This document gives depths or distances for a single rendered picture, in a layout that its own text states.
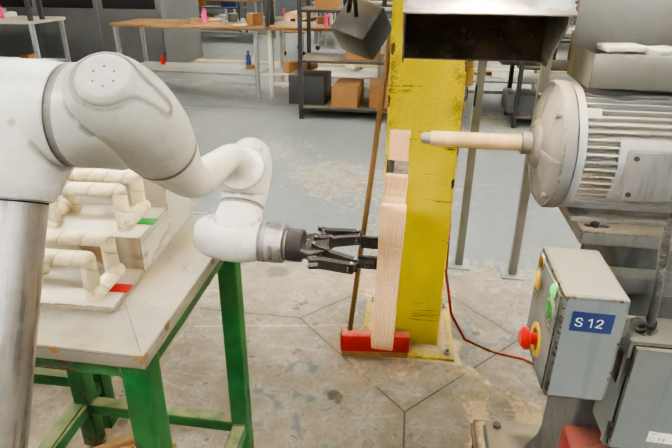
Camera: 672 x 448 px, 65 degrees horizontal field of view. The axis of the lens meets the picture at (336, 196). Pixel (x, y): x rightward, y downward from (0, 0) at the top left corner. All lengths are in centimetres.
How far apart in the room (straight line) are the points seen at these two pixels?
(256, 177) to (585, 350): 71
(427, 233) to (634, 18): 125
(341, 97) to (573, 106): 501
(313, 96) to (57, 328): 514
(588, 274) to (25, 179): 82
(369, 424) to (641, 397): 115
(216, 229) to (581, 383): 76
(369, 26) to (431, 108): 150
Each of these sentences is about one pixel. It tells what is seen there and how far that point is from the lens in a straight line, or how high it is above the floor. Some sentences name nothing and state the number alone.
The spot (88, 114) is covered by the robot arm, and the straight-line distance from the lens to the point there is 64.
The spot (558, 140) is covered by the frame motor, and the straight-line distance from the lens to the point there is 103.
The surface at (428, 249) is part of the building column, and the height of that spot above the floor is 51.
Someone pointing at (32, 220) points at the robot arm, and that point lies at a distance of 74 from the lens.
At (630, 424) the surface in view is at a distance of 129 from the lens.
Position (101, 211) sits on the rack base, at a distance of 140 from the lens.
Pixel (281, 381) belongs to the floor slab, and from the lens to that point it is 231.
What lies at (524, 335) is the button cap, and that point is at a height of 99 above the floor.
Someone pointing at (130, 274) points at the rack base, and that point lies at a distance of 127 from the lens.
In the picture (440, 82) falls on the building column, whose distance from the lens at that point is 197.
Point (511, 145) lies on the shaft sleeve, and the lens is 111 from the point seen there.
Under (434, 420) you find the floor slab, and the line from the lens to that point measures 220.
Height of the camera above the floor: 157
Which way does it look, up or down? 23 degrees down
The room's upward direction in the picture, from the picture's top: 1 degrees clockwise
